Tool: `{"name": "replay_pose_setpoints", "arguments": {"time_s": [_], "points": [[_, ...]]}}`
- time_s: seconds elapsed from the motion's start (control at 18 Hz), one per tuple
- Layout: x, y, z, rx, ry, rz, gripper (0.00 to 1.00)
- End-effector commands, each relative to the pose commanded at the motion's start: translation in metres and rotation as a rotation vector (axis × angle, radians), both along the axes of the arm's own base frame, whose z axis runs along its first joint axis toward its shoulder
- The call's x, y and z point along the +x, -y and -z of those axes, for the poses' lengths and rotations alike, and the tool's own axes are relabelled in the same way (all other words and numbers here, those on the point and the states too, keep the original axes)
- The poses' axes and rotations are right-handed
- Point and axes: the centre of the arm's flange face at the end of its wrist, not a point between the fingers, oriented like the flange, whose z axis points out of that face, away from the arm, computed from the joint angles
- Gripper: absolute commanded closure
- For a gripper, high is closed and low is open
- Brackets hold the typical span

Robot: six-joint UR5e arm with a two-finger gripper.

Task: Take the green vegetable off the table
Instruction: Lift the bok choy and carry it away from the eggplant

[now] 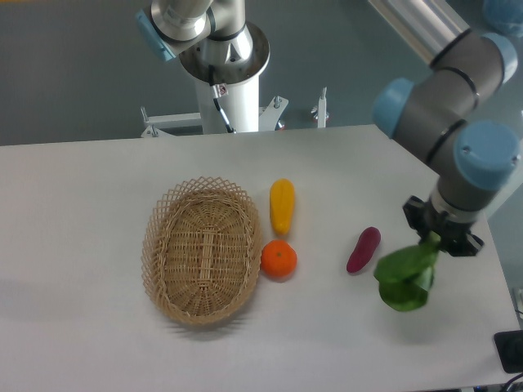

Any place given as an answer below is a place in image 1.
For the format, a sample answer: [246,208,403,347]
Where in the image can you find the woven wicker basket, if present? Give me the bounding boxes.
[141,177,263,326]

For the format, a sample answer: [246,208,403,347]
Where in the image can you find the purple sweet potato toy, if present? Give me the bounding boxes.
[346,226,381,274]

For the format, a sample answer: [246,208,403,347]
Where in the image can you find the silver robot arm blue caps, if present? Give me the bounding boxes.
[136,1,520,256]

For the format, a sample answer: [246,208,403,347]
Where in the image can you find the orange fruit toy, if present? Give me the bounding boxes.
[261,239,297,278]

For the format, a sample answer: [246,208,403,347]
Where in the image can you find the blue plastic bag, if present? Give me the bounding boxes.
[482,0,522,38]

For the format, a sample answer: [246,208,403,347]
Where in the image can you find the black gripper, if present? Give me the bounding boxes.
[402,196,485,256]

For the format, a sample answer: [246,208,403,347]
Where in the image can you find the black cable on pedestal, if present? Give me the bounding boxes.
[207,65,237,135]

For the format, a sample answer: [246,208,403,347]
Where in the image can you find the green bok choy vegetable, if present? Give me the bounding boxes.
[373,233,440,312]

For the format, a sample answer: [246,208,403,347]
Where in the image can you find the white metal stand frame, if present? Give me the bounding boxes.
[141,87,329,138]

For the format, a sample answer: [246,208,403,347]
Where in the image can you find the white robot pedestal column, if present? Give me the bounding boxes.
[179,22,270,134]

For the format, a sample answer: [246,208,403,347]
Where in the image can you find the black device at table corner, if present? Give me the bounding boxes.
[494,330,522,374]

